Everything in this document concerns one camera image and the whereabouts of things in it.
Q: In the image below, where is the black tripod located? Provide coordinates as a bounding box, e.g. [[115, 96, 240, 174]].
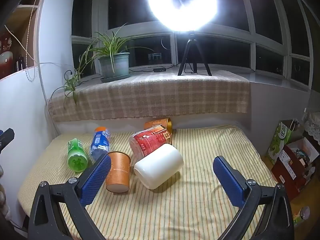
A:
[[177, 31, 213, 77]]

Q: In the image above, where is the red printed paper cup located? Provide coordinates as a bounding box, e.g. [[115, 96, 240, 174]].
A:
[[129, 124, 173, 158]]

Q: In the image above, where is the green plant saucer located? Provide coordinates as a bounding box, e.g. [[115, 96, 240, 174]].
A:
[[100, 72, 132, 83]]

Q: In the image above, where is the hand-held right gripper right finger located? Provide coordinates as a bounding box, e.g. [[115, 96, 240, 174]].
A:
[[212, 155, 294, 240]]

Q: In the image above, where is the yellow striped mat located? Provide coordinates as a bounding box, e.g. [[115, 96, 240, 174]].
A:
[[17, 124, 278, 240]]

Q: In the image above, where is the white bead cord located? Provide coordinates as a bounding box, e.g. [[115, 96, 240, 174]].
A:
[[25, 0, 43, 82]]

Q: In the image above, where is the white lace cloth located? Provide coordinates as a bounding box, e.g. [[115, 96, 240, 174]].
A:
[[304, 112, 320, 143]]

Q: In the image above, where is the red ceramic vase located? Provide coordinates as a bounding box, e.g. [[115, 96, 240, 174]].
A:
[[0, 31, 14, 73]]

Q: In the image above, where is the small green round container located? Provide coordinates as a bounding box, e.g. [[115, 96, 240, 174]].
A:
[[292, 206, 311, 227]]

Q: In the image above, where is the green paper bag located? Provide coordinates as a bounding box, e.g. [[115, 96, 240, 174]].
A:
[[267, 120, 302, 165]]

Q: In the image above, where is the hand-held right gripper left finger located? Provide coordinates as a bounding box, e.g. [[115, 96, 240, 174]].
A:
[[28, 152, 112, 240]]

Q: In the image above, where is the white window frame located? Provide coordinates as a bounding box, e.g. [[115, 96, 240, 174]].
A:
[[71, 0, 316, 91]]

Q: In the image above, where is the beige plaid cloth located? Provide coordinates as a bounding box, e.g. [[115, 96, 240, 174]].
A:
[[47, 69, 251, 123]]

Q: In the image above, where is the blue label plastic bottle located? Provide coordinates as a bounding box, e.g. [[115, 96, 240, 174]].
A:
[[90, 127, 111, 162]]

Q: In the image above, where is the white cup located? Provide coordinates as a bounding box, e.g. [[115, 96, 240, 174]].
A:
[[134, 143, 184, 190]]

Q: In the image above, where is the green plastic bottle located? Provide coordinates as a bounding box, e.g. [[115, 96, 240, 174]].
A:
[[67, 138, 89, 173]]

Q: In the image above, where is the potted spider plant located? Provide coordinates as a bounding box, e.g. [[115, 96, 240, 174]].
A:
[[39, 23, 153, 109]]

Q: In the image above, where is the orange paper cup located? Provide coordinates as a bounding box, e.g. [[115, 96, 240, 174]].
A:
[[105, 151, 131, 193]]

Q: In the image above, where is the wooden shelf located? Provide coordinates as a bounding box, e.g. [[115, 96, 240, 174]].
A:
[[0, 0, 48, 81]]

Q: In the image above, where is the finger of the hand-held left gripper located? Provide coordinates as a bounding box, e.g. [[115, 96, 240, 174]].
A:
[[0, 128, 15, 153]]

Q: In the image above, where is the white printed box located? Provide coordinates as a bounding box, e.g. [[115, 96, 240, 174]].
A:
[[287, 137, 320, 172]]

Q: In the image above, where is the ring light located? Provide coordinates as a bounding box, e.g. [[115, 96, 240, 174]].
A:
[[148, 0, 218, 33]]

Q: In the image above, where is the dark red box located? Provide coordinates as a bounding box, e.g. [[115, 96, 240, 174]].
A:
[[271, 145, 314, 198]]

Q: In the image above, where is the orange gold-rimmed cup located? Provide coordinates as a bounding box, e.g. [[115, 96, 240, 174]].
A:
[[144, 118, 173, 133]]

